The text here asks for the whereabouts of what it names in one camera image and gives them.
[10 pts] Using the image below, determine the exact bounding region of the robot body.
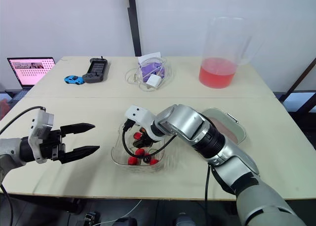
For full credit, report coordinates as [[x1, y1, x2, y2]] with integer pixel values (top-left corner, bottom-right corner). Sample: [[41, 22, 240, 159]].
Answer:
[[115, 212, 196, 226]]

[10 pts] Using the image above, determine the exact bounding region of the black cable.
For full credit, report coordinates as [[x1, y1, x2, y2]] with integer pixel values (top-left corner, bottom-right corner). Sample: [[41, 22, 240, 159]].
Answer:
[[0, 106, 47, 135], [121, 119, 179, 160]]

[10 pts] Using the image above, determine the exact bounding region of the blue toy car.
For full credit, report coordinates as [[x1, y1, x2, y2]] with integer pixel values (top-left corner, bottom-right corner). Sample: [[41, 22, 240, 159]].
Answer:
[[64, 75, 86, 85]]

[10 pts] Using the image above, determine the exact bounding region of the laptop with pink screen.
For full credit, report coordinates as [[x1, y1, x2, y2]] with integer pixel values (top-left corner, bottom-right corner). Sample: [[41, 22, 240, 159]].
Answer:
[[6, 56, 56, 90]]

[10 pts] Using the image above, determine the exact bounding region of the black game controller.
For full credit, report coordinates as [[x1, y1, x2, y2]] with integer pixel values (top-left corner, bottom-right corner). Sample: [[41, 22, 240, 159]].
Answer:
[[81, 55, 110, 84]]

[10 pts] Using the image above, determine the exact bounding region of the purple pack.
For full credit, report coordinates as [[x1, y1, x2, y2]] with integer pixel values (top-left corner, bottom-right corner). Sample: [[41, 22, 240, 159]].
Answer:
[[139, 60, 165, 81]]

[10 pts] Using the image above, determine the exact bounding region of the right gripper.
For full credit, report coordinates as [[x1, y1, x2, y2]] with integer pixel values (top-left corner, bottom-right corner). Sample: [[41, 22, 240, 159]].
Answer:
[[132, 128, 159, 149]]

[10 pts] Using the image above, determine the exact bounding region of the white cable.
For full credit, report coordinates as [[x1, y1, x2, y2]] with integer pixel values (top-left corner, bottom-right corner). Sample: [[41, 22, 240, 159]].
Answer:
[[98, 198, 143, 225]]

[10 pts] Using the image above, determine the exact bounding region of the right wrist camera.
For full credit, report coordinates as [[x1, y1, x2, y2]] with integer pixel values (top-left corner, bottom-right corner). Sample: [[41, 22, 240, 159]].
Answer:
[[123, 104, 164, 140]]

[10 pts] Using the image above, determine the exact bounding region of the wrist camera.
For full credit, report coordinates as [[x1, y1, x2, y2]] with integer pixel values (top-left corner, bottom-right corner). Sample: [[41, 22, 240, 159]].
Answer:
[[123, 104, 164, 140], [28, 107, 55, 164]]

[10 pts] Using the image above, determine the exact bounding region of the white card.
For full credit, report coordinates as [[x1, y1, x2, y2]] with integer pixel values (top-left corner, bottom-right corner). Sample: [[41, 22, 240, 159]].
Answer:
[[137, 51, 162, 66]]

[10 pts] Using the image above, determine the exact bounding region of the clear plastic bowl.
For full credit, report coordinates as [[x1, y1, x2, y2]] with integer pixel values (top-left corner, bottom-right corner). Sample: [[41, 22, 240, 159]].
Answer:
[[111, 121, 171, 174]]

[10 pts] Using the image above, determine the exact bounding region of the black post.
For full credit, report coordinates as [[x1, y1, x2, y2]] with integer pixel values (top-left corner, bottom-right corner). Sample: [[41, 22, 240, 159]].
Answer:
[[122, 0, 143, 57]]

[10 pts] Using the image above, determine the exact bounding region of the white charger block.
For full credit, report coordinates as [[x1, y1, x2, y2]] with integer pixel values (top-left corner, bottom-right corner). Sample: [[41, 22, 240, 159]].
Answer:
[[146, 74, 162, 90]]

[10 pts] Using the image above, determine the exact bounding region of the clear plastic container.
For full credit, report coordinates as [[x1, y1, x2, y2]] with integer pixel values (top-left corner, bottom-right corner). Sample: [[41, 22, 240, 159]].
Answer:
[[125, 53, 173, 92]]

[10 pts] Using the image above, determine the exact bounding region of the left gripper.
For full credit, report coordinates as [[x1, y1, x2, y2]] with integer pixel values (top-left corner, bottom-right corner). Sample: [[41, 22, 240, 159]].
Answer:
[[39, 123, 100, 165]]

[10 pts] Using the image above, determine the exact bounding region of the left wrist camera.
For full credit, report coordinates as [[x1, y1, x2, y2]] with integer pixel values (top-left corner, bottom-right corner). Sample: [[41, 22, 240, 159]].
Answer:
[[28, 107, 55, 164]]

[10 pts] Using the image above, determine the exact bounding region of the clear pitcher with pink liquid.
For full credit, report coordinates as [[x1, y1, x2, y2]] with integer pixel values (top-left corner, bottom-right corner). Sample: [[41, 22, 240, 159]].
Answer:
[[198, 16, 260, 89]]

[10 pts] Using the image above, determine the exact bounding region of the grey metal basin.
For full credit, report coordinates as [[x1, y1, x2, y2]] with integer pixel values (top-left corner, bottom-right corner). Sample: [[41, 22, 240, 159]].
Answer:
[[200, 107, 248, 145]]

